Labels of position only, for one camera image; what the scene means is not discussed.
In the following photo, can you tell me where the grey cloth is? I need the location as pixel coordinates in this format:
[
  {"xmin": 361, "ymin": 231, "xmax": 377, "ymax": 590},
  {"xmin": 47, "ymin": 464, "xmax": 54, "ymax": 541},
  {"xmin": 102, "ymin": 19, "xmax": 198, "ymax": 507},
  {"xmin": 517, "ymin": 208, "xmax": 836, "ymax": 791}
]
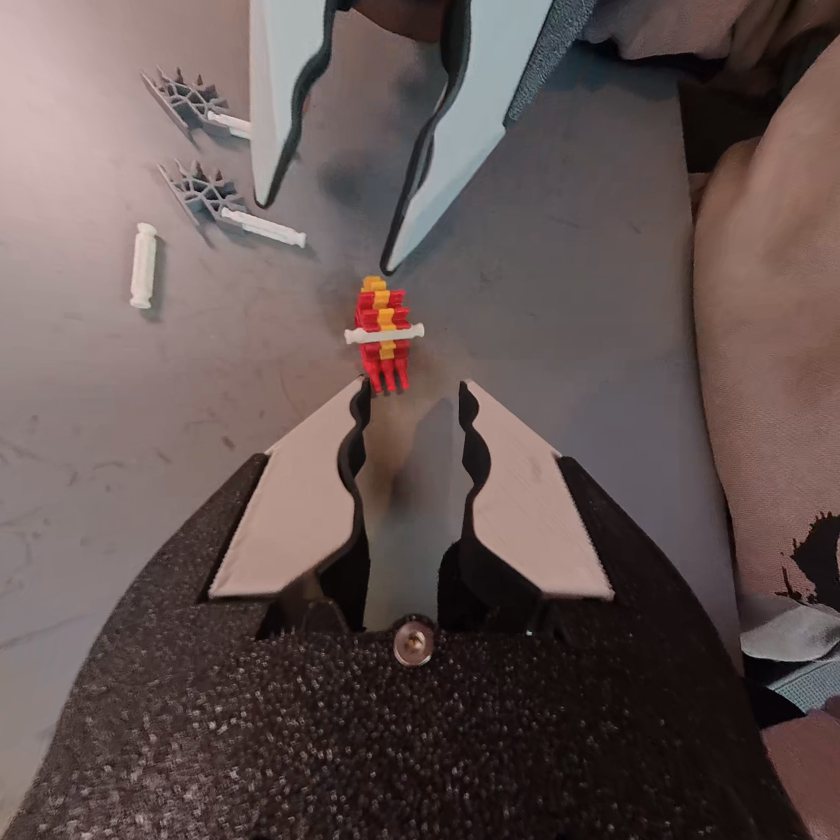
[{"xmin": 740, "ymin": 591, "xmax": 840, "ymax": 715}]

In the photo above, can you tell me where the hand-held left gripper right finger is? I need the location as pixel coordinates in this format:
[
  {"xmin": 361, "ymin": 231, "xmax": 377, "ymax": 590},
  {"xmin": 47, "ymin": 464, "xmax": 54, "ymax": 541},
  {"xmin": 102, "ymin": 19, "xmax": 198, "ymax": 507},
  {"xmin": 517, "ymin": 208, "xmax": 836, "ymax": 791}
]
[{"xmin": 436, "ymin": 378, "xmax": 616, "ymax": 632}]

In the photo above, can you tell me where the person's right forearm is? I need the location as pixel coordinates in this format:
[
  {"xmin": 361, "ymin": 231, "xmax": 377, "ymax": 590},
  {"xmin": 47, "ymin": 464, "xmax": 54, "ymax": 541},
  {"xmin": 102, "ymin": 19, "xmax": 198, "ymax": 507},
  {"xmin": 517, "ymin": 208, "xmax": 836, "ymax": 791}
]
[{"xmin": 581, "ymin": 0, "xmax": 840, "ymax": 86}]

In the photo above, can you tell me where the person's beige sweater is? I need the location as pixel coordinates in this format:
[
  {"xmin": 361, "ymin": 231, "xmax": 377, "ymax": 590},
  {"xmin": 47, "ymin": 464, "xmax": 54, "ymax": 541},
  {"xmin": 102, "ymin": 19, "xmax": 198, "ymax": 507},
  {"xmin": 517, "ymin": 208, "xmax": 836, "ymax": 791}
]
[{"xmin": 692, "ymin": 39, "xmax": 840, "ymax": 840}]

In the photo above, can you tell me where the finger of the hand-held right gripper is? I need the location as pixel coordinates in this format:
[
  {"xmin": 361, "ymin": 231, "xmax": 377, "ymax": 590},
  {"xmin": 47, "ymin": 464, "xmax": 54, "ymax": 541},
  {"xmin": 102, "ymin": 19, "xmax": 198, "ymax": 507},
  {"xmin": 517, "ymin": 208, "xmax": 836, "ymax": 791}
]
[
  {"xmin": 249, "ymin": 0, "xmax": 340, "ymax": 211},
  {"xmin": 379, "ymin": 0, "xmax": 557, "ymax": 277}
]

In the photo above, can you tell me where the grey toy connector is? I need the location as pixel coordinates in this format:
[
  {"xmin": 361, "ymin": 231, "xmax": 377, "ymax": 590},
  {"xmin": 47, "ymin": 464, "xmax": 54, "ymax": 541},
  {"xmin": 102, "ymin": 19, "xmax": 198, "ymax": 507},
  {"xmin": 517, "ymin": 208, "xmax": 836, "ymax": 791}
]
[
  {"xmin": 141, "ymin": 66, "xmax": 231, "ymax": 135},
  {"xmin": 157, "ymin": 159, "xmax": 249, "ymax": 225}
]

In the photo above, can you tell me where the yellow toy connector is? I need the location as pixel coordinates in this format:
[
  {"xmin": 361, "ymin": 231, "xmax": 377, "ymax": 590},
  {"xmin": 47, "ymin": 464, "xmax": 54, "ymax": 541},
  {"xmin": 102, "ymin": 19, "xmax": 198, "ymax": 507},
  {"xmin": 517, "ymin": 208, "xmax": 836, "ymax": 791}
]
[{"xmin": 361, "ymin": 276, "xmax": 399, "ymax": 361}]

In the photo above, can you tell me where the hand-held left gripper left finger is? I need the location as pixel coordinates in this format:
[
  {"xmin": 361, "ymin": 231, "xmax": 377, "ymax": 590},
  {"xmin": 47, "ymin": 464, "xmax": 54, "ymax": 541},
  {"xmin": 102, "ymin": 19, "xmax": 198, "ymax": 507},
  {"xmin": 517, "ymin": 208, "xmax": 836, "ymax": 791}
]
[{"xmin": 209, "ymin": 376, "xmax": 373, "ymax": 632}]

